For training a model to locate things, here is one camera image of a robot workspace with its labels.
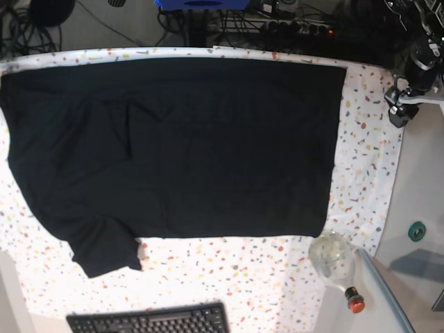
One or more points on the grey metal rod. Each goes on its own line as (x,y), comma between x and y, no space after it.
(383,312)

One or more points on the blue box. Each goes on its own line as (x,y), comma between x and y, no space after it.
(202,4)

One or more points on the green tape roll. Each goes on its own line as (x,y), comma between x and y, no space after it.
(417,231)

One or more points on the clear glass bottle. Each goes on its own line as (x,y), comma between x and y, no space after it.
(333,259)

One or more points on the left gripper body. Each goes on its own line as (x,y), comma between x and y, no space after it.
(403,105)

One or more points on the black keyboard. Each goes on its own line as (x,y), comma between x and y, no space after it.
(208,317)

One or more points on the terrazzo pattern tablecloth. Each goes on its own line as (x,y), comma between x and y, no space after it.
(266,284)

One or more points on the black power strip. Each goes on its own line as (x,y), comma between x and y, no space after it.
(298,27)

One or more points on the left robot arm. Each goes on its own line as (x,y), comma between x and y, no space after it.
(422,81)

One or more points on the black t-shirt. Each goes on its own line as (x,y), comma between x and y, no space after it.
(174,148)

